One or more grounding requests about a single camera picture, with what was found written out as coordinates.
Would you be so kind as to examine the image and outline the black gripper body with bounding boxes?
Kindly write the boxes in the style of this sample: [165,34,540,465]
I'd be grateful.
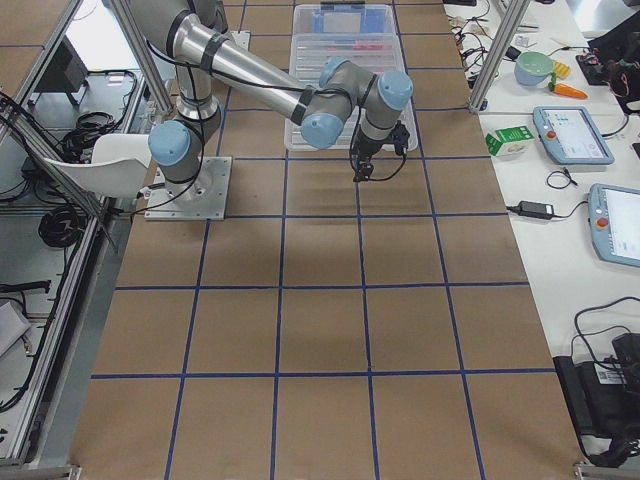
[351,117,394,165]

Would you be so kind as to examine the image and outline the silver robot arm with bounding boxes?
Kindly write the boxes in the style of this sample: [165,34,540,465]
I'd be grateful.
[128,1,413,205]

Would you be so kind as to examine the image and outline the clear plastic storage box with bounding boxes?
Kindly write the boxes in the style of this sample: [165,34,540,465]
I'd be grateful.
[292,2,399,52]

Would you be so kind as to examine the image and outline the blue plastic tray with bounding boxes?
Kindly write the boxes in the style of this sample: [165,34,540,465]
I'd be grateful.
[300,4,396,34]

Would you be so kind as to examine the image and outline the green milk carton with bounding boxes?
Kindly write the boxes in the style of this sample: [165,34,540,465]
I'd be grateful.
[485,126,534,157]

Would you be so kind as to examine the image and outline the black power adapter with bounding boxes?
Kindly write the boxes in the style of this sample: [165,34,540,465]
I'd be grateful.
[506,200,555,220]

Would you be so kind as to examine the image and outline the green and blue bowls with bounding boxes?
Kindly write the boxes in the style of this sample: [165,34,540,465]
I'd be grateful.
[514,51,554,86]

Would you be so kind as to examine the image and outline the teach pendant tablet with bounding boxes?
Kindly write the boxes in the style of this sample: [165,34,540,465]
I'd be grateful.
[588,183,639,267]
[532,106,614,165]

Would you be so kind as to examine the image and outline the toy carrot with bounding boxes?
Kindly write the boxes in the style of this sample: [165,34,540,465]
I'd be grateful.
[547,73,588,100]

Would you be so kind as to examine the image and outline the yellow toy corn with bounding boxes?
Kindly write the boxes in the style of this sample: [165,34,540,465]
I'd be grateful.
[552,60,571,80]

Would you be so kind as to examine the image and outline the white chair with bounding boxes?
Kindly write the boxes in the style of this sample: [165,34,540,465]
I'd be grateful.
[44,133,151,198]

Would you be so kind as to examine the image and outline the black laptop device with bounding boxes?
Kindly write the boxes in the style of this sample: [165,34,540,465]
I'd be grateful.
[553,333,639,468]

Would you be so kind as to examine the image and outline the black camera mount wrist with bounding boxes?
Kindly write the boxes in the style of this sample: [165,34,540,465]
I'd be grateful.
[389,120,410,157]

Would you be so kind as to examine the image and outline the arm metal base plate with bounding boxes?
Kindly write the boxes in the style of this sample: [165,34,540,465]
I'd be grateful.
[143,157,233,221]

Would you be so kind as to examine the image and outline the aluminium frame post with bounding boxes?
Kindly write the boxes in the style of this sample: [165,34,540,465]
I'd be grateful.
[468,0,530,114]

